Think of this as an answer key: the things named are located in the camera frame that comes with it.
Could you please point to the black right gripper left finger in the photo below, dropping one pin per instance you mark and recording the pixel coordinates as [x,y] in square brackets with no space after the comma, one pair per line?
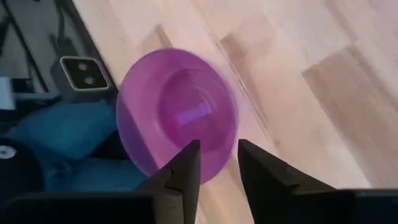
[178,186]

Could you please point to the purple plastic bowl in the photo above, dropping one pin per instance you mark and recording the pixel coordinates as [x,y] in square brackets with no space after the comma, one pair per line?
[174,105]

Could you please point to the grey table-level camera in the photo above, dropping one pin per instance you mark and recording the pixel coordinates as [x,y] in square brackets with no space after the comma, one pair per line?
[84,73]

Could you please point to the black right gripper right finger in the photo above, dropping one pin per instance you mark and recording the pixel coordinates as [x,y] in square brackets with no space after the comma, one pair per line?
[273,193]

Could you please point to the person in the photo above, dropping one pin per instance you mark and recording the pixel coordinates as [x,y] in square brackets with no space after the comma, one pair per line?
[62,130]

